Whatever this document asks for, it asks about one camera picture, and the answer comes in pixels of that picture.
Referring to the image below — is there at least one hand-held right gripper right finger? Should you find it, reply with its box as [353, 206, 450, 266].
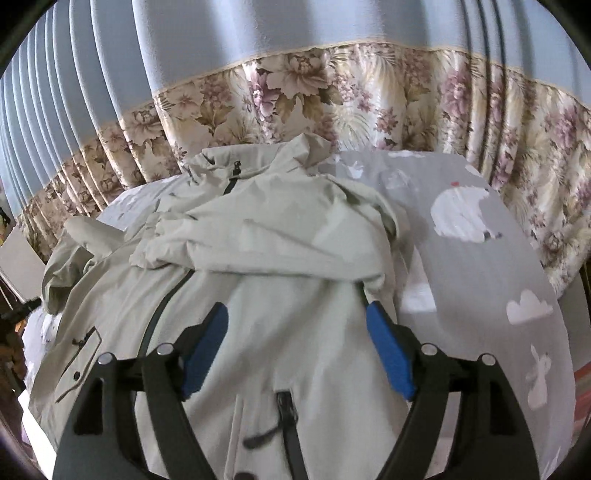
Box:
[365, 300, 541, 480]

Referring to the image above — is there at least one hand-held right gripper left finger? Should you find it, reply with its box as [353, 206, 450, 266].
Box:
[52, 302, 229, 480]

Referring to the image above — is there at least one light green zip jacket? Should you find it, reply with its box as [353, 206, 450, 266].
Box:
[28, 131, 439, 480]

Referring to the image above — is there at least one grey animal print bedsheet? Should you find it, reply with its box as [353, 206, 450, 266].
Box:
[21, 148, 578, 480]

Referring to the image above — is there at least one dark object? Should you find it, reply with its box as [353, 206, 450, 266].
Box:
[0, 295, 42, 398]

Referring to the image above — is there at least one white board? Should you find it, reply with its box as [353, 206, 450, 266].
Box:
[0, 226, 47, 303]

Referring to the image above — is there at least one blue floral-bordered curtain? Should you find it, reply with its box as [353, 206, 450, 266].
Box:
[0, 0, 162, 264]
[129, 0, 591, 296]

